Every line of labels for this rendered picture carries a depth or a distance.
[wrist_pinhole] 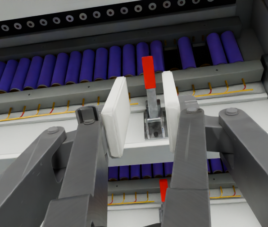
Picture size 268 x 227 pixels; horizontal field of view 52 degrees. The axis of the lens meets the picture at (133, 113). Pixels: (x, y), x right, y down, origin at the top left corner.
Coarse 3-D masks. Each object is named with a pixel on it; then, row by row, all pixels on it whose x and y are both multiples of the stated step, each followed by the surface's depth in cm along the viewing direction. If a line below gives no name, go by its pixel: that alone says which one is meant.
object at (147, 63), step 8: (144, 56) 30; (152, 56) 29; (144, 64) 29; (152, 64) 29; (144, 72) 30; (152, 72) 30; (144, 80) 30; (152, 80) 30; (152, 88) 30; (152, 96) 31; (152, 104) 31; (152, 112) 31
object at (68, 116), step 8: (232, 96) 33; (240, 96) 33; (248, 96) 33; (256, 96) 33; (264, 96) 33; (200, 104) 34; (208, 104) 34; (136, 112) 35; (8, 120) 37; (16, 120) 36; (24, 120) 36; (32, 120) 36; (40, 120) 36; (48, 120) 36; (56, 120) 36
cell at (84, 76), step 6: (84, 54) 40; (90, 54) 40; (84, 60) 40; (90, 60) 40; (84, 66) 39; (90, 66) 39; (84, 72) 38; (90, 72) 38; (84, 78) 37; (90, 78) 38
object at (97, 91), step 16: (224, 64) 34; (240, 64) 34; (256, 64) 34; (112, 80) 36; (128, 80) 35; (160, 80) 34; (176, 80) 34; (192, 80) 34; (208, 80) 34; (224, 80) 34; (240, 80) 34; (256, 80) 34; (0, 96) 37; (16, 96) 37; (32, 96) 36; (48, 96) 36; (64, 96) 36; (80, 96) 36; (96, 96) 36; (0, 112) 38; (64, 112) 36
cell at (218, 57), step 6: (210, 36) 39; (216, 36) 38; (210, 42) 38; (216, 42) 38; (210, 48) 38; (216, 48) 37; (222, 48) 37; (210, 54) 38; (216, 54) 36; (222, 54) 36; (216, 60) 36; (222, 60) 35
